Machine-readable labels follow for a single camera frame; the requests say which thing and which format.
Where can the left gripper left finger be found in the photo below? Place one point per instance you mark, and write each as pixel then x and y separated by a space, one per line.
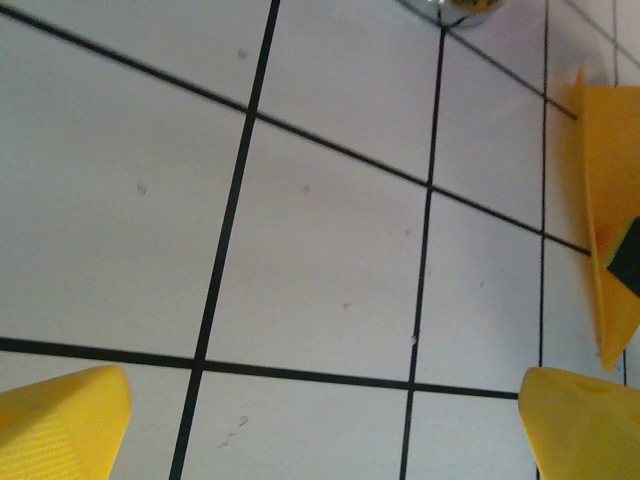
pixel 60 430

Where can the yellow cloth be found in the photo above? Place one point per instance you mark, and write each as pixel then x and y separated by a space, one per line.
pixel 612 165

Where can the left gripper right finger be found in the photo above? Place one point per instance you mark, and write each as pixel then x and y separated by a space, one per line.
pixel 585 430

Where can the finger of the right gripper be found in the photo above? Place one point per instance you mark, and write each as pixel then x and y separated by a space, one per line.
pixel 629 260

